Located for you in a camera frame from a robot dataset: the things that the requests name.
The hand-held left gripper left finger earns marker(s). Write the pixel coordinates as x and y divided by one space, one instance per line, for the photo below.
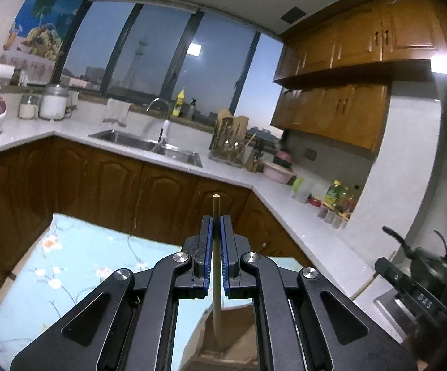
208 255

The floral light blue tablecloth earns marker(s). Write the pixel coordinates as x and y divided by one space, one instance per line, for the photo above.
72 247

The dark sauce bottle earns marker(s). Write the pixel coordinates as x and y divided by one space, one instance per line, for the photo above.
351 201

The wooden wall cabinet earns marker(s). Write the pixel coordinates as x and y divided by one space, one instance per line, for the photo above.
362 34
331 112

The chrome faucet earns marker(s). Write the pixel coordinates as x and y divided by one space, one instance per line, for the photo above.
164 129

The black wok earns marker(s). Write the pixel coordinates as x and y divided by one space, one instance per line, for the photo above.
426 261

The ceiling vent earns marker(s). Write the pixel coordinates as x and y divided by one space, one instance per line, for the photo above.
293 14

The dark spray bottle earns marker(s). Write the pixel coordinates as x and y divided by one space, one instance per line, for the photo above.
191 110

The yellow cooking oil bottle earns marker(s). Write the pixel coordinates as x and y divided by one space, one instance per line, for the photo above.
333 193

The steel stove top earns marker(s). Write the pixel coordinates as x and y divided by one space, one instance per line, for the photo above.
389 311

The small glass jar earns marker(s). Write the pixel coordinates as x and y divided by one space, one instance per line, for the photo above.
28 109

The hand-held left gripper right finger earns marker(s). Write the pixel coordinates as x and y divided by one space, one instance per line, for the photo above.
225 255

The row of small spice jars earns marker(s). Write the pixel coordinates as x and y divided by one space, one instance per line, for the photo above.
335 218

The wooden countertop utensil rack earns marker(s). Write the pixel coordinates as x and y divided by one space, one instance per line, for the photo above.
227 139

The dark knife block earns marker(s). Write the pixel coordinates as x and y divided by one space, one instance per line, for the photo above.
253 158

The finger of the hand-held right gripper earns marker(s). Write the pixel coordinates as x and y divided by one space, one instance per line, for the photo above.
389 274

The large glass jar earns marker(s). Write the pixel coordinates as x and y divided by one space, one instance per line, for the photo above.
53 104

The wooden chopstick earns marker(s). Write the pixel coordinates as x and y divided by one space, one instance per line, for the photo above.
216 208

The tropical wall poster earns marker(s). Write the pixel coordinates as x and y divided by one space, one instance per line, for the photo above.
41 15

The wooden base cabinets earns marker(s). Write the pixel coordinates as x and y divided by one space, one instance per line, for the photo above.
111 185

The steel kitchen sink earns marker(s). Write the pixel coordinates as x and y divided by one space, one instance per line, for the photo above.
130 140

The pink lidded bowl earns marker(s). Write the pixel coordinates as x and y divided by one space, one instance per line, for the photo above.
279 168

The yellow dish soap bottle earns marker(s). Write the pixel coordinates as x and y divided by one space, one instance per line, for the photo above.
178 104

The dark framed kitchen window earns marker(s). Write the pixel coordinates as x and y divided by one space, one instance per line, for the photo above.
150 54

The clear plastic container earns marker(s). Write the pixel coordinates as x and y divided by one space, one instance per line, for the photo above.
116 112

